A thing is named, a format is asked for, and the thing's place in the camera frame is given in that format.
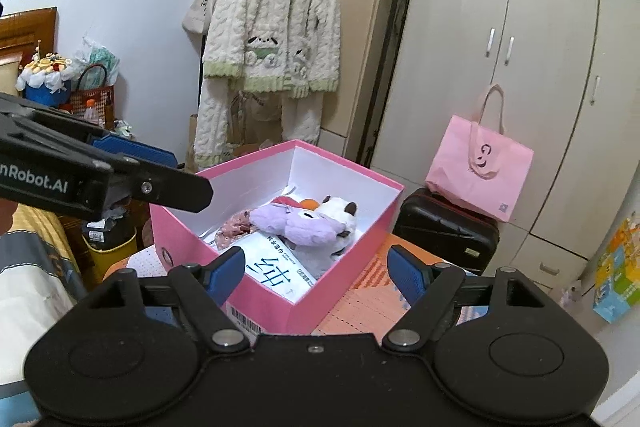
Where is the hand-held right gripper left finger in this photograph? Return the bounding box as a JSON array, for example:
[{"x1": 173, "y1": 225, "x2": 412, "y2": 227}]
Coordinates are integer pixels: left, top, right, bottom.
[{"x1": 75, "y1": 247, "x2": 248, "y2": 354}]

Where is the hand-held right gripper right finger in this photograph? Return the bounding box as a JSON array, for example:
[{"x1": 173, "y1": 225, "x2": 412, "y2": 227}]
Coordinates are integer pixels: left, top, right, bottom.
[{"x1": 382, "y1": 244, "x2": 556, "y2": 352}]

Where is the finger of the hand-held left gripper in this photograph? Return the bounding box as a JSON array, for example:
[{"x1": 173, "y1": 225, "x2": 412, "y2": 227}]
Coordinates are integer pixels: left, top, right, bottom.
[
  {"x1": 0, "y1": 93, "x2": 179, "y2": 170},
  {"x1": 107, "y1": 156, "x2": 215, "y2": 214}
]

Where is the floral fabric scrunchie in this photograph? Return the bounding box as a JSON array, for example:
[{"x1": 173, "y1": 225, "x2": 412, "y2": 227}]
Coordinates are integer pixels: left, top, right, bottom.
[{"x1": 215, "y1": 209, "x2": 257, "y2": 251}]

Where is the large blue-print tissue pack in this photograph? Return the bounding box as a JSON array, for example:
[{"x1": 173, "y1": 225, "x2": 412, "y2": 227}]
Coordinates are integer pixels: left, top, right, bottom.
[{"x1": 215, "y1": 232, "x2": 322, "y2": 301}]

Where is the clear plastic bag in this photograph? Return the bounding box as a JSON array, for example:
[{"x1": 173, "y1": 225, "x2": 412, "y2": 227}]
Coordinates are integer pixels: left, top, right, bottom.
[{"x1": 297, "y1": 242, "x2": 349, "y2": 279}]

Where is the pink cardboard box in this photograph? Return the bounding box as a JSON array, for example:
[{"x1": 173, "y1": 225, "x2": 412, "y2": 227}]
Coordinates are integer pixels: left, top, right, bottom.
[{"x1": 149, "y1": 139, "x2": 405, "y2": 336}]

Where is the purple plush toy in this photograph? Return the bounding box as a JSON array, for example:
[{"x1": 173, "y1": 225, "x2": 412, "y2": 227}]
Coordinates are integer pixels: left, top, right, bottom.
[{"x1": 249, "y1": 202, "x2": 347, "y2": 251}]

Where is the white cat plush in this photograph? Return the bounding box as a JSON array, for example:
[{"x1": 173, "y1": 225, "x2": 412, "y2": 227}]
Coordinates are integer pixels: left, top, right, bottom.
[{"x1": 315, "y1": 195, "x2": 359, "y2": 259}]

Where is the brown paper bag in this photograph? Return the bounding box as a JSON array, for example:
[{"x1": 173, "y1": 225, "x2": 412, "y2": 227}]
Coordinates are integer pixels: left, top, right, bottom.
[{"x1": 184, "y1": 114, "x2": 202, "y2": 174}]

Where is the black suitcase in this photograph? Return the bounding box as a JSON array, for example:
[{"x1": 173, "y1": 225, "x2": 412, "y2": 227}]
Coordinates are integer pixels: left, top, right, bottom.
[{"x1": 392, "y1": 187, "x2": 501, "y2": 276}]

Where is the patchwork tablecloth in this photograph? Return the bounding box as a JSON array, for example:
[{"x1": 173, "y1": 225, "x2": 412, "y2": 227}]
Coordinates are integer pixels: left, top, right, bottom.
[{"x1": 102, "y1": 232, "x2": 502, "y2": 339}]

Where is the orange drink bottle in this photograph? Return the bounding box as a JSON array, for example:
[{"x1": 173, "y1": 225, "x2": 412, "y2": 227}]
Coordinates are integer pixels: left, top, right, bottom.
[{"x1": 82, "y1": 99, "x2": 104, "y2": 126}]

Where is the brown woven basket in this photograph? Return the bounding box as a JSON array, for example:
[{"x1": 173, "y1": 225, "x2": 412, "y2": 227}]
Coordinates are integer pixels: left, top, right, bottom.
[{"x1": 70, "y1": 64, "x2": 117, "y2": 128}]

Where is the yellow plastic bin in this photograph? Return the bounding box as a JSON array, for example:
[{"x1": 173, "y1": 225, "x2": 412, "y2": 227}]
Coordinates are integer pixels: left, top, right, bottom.
[{"x1": 81, "y1": 219, "x2": 139, "y2": 284}]

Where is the yellow grey bed blanket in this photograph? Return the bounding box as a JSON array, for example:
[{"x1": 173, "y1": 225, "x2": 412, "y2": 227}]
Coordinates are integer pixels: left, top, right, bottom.
[{"x1": 0, "y1": 202, "x2": 92, "y2": 427}]

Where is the white green plastic packet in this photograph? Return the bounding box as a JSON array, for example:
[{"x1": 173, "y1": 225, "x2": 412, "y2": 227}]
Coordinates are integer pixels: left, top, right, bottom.
[{"x1": 75, "y1": 37, "x2": 122, "y2": 84}]

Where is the flower bouquet blue wrap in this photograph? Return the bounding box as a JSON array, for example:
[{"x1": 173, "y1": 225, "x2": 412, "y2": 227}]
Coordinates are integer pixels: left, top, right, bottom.
[{"x1": 16, "y1": 51, "x2": 74, "y2": 108}]

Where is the beige printed tote bag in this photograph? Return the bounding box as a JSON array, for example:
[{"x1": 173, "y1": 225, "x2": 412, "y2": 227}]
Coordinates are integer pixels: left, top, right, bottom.
[{"x1": 235, "y1": 92, "x2": 282, "y2": 144}]

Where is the pink tote bag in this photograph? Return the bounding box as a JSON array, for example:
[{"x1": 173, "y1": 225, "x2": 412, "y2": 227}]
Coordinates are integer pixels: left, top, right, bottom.
[{"x1": 425, "y1": 84, "x2": 534, "y2": 223}]

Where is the wooden headboard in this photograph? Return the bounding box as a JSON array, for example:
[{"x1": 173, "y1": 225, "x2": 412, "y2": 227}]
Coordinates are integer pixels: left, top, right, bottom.
[{"x1": 0, "y1": 7, "x2": 59, "y2": 98}]

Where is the canvas tote bag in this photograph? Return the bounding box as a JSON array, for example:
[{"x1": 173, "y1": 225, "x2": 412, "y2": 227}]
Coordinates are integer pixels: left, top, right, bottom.
[{"x1": 181, "y1": 0, "x2": 227, "y2": 36}]

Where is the fluffy cream pajama jacket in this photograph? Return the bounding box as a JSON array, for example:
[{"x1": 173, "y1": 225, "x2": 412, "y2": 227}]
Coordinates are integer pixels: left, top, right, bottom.
[{"x1": 202, "y1": 0, "x2": 342, "y2": 100}]

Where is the colourful gift bag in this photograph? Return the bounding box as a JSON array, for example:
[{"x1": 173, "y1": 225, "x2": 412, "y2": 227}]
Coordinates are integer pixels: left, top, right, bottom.
[{"x1": 592, "y1": 212, "x2": 640, "y2": 324}]

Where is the beige tall cabinet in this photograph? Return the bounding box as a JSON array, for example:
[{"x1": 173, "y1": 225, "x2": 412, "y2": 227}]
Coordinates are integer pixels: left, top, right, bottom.
[{"x1": 300, "y1": 0, "x2": 417, "y2": 154}]

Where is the beige wardrobe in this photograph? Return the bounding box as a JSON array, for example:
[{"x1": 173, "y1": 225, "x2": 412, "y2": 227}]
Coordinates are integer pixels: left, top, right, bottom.
[{"x1": 372, "y1": 0, "x2": 640, "y2": 296}]

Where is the black clothes rack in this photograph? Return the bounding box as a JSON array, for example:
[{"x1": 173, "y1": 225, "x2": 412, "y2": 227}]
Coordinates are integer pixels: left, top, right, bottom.
[{"x1": 212, "y1": 0, "x2": 419, "y2": 168}]

